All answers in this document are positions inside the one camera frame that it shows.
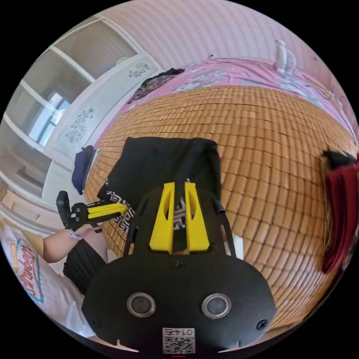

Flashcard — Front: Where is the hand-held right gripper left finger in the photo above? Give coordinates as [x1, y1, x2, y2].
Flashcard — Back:
[149, 182, 175, 251]

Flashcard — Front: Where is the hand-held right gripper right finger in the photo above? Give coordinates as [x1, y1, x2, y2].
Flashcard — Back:
[184, 182, 210, 252]

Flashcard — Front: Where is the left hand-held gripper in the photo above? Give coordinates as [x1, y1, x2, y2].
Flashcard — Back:
[70, 200, 126, 234]

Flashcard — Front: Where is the black long sleeve patterned hem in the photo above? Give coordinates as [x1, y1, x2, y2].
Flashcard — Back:
[96, 136, 223, 231]

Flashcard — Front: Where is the person's left forearm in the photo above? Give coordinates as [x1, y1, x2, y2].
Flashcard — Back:
[42, 228, 83, 264]

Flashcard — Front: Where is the person's left hand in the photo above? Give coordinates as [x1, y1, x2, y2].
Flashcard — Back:
[75, 224, 99, 239]

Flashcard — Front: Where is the dark blue garment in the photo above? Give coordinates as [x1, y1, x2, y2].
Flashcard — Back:
[71, 145, 98, 196]

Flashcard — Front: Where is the bed with woven mat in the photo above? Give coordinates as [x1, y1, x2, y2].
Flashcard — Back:
[83, 57, 359, 331]

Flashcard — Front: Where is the person's body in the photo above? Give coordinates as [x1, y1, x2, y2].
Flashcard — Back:
[0, 221, 109, 340]

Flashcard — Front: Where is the white cupboard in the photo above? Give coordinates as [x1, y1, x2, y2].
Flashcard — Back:
[0, 16, 165, 235]

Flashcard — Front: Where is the dark floral garment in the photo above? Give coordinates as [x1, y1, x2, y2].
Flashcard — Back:
[126, 68, 186, 104]

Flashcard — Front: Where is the pile of clothes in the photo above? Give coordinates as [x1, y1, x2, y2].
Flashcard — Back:
[319, 147, 359, 276]

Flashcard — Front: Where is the white fan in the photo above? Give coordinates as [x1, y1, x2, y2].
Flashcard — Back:
[273, 39, 298, 74]

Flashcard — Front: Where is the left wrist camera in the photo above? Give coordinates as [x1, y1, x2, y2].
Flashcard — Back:
[56, 191, 73, 228]

